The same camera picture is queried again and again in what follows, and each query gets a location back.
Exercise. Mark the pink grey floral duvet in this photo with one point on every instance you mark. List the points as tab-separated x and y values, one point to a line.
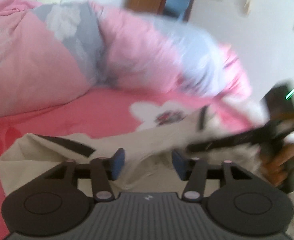
51	54

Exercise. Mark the beige zip hoodie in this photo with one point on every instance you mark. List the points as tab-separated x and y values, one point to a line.
147	166

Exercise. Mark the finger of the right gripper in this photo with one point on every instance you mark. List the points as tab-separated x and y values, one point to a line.
253	136

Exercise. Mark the operator right hand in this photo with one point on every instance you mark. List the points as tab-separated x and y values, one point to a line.
273	168

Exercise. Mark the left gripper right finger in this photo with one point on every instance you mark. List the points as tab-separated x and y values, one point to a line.
194	172

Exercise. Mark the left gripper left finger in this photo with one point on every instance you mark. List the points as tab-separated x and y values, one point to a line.
102	171

